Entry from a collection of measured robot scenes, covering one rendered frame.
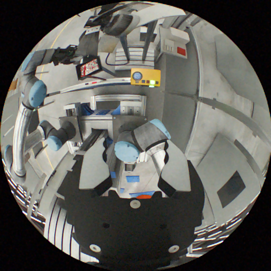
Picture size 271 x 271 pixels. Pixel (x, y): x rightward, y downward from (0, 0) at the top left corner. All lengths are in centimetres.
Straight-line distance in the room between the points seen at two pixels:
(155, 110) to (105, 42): 137
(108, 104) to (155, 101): 77
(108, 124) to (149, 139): 42
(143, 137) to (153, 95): 128
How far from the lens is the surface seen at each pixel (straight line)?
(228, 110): 55
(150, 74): 53
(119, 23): 65
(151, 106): 163
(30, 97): 31
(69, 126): 75
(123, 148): 40
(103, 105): 149
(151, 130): 39
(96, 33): 61
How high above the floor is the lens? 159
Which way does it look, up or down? 61 degrees down
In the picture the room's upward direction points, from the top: 179 degrees counter-clockwise
